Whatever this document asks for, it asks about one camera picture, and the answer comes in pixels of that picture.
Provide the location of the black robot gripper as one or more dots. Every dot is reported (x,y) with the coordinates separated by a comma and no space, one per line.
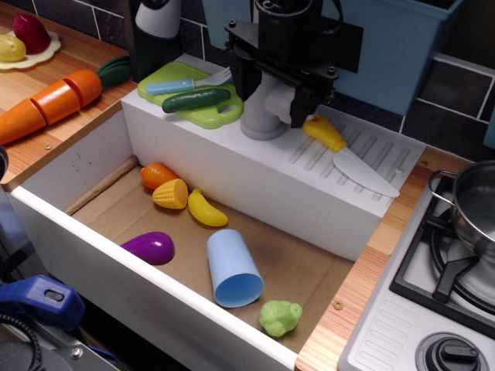
(294,42)

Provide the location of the grey toy faucet with lever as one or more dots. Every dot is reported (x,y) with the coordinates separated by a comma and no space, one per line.
(267,112)

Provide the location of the green plastic cutting board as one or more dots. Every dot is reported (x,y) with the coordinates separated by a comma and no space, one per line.
(209,107)

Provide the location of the green toy cucumber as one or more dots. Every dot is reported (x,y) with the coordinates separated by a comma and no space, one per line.
(195,99)

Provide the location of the teal plastic bin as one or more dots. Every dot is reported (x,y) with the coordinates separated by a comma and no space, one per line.
(399,40)

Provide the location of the yellow toy banana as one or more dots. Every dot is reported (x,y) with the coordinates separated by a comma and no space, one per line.
(203,212)

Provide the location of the yellow toy corn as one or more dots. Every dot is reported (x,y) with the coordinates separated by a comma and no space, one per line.
(171,195)

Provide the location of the small orange toy carrot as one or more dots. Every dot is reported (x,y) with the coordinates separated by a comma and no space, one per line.
(156,174)

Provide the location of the white toy sink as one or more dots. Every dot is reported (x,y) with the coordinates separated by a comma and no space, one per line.
(316,237)

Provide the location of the light blue plastic cup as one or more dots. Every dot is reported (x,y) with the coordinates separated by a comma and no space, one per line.
(235,277)

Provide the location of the purple toy eggplant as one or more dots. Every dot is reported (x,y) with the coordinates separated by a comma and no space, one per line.
(155,248)

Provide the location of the large orange toy carrot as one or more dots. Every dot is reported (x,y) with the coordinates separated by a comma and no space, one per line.
(62,99)

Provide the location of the steel cooking pot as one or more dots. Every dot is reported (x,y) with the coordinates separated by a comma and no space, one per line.
(472,206)

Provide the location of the light green toy vegetable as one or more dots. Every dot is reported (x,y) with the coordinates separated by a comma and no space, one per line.
(279,317)

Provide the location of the cream flower shaped plate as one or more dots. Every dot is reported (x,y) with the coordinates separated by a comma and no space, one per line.
(32,60)

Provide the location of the grey toy stove top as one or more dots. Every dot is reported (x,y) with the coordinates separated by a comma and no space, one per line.
(386,336)

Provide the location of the red toy fruit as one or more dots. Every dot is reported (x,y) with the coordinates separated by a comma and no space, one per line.
(32,33)

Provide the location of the yellow toy potato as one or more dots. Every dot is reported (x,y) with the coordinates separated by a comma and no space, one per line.
(12,49)

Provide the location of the black stove grate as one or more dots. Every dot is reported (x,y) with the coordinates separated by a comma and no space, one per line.
(444,283)

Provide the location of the blue clamp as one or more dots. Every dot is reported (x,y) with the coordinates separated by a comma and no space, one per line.
(44,300)

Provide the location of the black stove knob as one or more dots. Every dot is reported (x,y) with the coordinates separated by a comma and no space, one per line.
(444,351)

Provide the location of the yellow handled toy knife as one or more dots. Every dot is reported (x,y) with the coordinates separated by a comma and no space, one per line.
(355,168)

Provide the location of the blue handled toy fork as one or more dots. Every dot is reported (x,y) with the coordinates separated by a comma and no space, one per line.
(179,86)

